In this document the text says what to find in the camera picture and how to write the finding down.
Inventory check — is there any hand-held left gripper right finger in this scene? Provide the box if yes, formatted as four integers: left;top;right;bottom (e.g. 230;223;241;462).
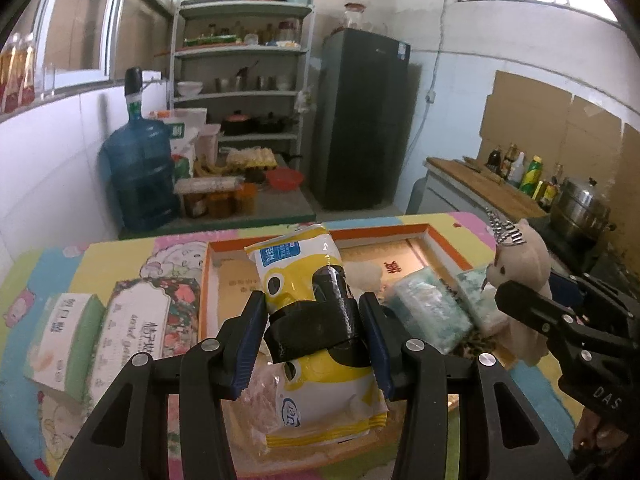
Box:
359;291;576;480

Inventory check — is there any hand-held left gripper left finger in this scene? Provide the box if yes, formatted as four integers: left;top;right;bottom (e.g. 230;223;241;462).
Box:
54;290;268;480

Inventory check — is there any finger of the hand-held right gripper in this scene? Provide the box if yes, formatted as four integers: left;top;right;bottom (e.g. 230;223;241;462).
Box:
550;269;636;318
495;280;601;361

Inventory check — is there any cream plush bear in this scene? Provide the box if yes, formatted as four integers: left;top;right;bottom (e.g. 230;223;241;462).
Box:
485;207;553;363

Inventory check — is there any black glossy plastic object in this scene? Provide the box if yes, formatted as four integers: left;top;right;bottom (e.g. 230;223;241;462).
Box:
264;266;373;367

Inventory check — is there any pale green tissue packet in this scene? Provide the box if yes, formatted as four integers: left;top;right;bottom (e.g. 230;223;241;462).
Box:
390;266;476;356
455;266;506;333

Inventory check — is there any orange rimmed gold cardboard box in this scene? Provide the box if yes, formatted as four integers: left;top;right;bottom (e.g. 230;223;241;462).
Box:
197;222;518;468

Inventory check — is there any leopard print scrunchie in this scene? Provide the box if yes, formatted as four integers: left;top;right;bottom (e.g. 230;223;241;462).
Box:
457;330;506;358

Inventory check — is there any yellow tissue pack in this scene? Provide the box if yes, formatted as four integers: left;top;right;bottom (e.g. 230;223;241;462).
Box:
243;223;388;448

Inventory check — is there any person's right hand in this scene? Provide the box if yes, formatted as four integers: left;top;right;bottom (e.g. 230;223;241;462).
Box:
572;405;628;458

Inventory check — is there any black gas stove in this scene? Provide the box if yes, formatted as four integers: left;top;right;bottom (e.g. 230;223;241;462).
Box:
530;215;621;276

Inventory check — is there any pink translucent bag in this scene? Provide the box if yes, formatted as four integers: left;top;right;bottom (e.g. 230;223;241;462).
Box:
240;360;282;443

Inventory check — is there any steel steamer pot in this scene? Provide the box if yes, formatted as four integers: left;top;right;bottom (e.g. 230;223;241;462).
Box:
550;176;613;243

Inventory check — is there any small condiment bottle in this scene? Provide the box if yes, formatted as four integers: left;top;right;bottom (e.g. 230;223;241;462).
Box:
537;165;563;211

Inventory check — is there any green plastic bottle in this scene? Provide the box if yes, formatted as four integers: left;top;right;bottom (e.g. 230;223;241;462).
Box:
520;156;543;196

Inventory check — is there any floral tissue box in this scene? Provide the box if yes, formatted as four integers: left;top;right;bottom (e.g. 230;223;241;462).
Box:
85;276;203;411

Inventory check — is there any white plastic bottle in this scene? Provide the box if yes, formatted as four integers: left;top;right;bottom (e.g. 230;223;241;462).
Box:
507;152;526;186

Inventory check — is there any pack of orange jars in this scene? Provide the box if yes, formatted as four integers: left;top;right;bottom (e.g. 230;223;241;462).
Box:
175;176;258;218

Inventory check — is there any grey kitchen cabinet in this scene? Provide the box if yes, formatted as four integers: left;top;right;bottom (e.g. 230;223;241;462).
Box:
406;160;551;221

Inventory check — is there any cardboard sheet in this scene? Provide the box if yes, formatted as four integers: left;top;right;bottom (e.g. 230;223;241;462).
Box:
477;70;640;221

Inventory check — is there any red plastic basin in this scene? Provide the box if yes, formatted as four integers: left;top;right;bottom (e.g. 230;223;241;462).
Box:
265;168;305;191

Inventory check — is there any bunch of bananas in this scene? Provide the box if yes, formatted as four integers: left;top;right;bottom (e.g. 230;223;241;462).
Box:
195;157;226;177

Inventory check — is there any egg tray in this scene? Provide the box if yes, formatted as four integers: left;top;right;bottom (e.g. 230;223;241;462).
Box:
226;146;278;170

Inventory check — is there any green face mask box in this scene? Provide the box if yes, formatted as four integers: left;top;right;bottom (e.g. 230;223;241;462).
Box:
22;292;106;403

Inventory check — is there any blue water jug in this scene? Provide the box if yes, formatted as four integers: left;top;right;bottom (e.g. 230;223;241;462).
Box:
101;110;181;233

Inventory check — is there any cartoon printed tablecloth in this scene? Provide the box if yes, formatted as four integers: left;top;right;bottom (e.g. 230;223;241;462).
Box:
0;212;581;480

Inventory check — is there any black clay pot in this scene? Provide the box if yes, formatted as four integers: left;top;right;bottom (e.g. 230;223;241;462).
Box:
221;113;253;136

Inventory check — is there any black wok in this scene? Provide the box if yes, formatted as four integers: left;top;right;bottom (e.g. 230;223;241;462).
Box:
252;116;293;135

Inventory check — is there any dark refrigerator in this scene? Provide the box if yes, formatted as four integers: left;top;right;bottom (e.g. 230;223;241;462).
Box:
312;28;412;211

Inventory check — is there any black water pump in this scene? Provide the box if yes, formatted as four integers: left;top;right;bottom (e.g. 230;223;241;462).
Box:
124;66;146;113

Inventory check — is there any white metal shelf rack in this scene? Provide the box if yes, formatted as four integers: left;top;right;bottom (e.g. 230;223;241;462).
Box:
169;0;316;161

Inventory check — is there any glass jar with red lid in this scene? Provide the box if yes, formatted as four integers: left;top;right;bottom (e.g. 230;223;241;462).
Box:
342;2;367;31

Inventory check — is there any orange drink bottle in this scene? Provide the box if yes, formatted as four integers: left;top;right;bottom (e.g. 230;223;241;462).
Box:
0;35;23;113
17;32;37;108

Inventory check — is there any aluminium sliding window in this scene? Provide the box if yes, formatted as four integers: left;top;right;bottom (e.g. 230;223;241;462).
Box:
30;0;186;96

